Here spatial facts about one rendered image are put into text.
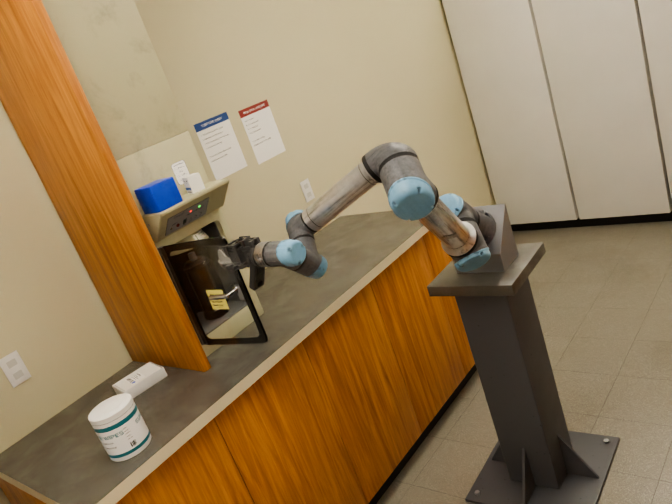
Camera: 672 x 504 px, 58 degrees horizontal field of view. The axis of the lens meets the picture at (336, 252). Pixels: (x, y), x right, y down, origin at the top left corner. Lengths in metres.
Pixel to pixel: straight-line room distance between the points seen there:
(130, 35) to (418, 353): 1.76
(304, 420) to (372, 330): 0.50
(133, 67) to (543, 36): 2.96
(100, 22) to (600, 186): 3.48
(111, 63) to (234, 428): 1.27
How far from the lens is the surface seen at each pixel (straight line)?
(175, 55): 2.93
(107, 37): 2.26
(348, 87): 3.71
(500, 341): 2.28
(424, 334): 2.89
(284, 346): 2.17
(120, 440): 1.93
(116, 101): 2.21
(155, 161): 2.24
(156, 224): 2.13
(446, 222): 1.77
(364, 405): 2.57
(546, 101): 4.60
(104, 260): 2.37
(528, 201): 4.90
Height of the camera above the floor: 1.83
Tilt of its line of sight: 18 degrees down
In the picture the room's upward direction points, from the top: 20 degrees counter-clockwise
